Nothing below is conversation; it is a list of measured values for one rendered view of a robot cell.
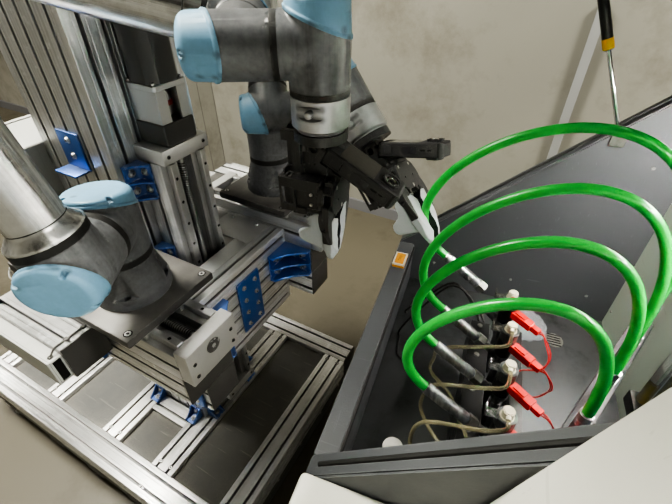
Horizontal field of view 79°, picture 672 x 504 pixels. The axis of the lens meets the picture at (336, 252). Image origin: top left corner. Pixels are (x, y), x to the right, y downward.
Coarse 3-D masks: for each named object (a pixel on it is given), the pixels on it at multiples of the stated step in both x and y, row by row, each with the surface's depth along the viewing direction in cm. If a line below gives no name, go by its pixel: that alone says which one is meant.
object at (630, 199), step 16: (528, 192) 52; (544, 192) 51; (560, 192) 51; (576, 192) 50; (592, 192) 49; (608, 192) 49; (624, 192) 48; (480, 208) 56; (496, 208) 55; (640, 208) 48; (464, 224) 58; (656, 224) 49; (432, 256) 63; (656, 288) 54; (432, 304) 69; (656, 304) 55; (464, 320) 70; (480, 336) 70
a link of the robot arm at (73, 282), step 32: (0, 128) 51; (0, 160) 50; (0, 192) 51; (32, 192) 54; (0, 224) 54; (32, 224) 55; (64, 224) 58; (96, 224) 66; (32, 256) 55; (64, 256) 57; (96, 256) 61; (32, 288) 57; (64, 288) 58; (96, 288) 60
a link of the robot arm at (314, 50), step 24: (288, 0) 43; (312, 0) 41; (336, 0) 42; (288, 24) 43; (312, 24) 42; (336, 24) 43; (288, 48) 44; (312, 48) 44; (336, 48) 45; (288, 72) 46; (312, 72) 46; (336, 72) 46; (312, 96) 47; (336, 96) 48
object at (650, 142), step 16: (544, 128) 55; (560, 128) 54; (576, 128) 53; (592, 128) 53; (608, 128) 52; (624, 128) 52; (496, 144) 58; (512, 144) 58; (640, 144) 52; (656, 144) 51; (464, 160) 61; (448, 176) 63; (432, 192) 66
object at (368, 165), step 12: (348, 144) 55; (324, 156) 54; (336, 156) 53; (348, 156) 53; (360, 156) 55; (336, 168) 54; (348, 168) 53; (360, 168) 53; (372, 168) 54; (384, 168) 56; (348, 180) 54; (360, 180) 53; (372, 180) 53; (384, 180) 53; (396, 180) 55; (372, 192) 54; (384, 192) 53; (396, 192) 53; (384, 204) 54
